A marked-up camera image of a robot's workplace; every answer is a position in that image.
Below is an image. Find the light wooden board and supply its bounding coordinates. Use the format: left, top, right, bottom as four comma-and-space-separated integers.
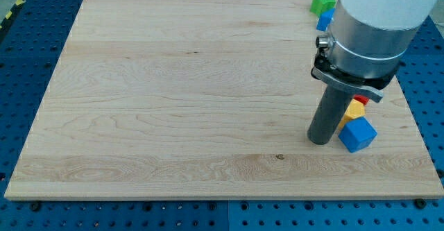
5, 0, 443, 201

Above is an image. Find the green star block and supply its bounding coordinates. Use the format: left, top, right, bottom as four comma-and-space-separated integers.
309, 0, 336, 17

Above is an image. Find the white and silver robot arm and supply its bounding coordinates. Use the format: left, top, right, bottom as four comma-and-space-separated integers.
311, 0, 438, 102

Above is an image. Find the blue cube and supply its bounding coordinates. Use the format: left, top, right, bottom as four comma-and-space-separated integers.
339, 117, 377, 153

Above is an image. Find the yellow hexagon block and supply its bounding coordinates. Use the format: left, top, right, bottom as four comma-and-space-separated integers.
338, 99, 365, 129

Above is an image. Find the red star block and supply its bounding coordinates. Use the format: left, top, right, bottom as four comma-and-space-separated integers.
353, 94, 370, 105

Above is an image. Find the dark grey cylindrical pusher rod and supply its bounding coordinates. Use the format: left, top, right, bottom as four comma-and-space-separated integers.
307, 86, 353, 145

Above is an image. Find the small blue block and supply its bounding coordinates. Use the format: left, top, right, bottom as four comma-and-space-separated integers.
316, 8, 335, 31

